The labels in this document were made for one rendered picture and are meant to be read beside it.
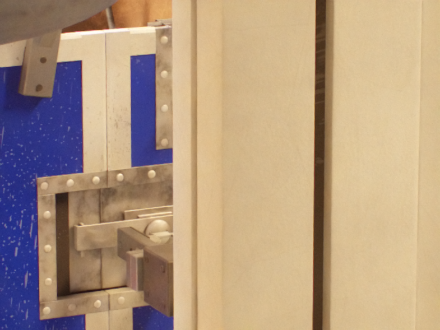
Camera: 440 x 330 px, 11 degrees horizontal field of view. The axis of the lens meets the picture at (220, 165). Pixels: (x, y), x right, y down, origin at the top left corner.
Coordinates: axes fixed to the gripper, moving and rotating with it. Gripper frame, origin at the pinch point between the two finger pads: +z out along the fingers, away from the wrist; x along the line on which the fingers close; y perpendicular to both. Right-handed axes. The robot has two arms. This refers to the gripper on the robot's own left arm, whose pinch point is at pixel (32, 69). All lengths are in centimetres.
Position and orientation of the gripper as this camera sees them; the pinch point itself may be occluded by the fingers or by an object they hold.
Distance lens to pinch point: 201.4
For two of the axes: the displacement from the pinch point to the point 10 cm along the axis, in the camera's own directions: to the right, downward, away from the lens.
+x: -4.3, -2.1, 8.8
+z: -1.6, 9.8, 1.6
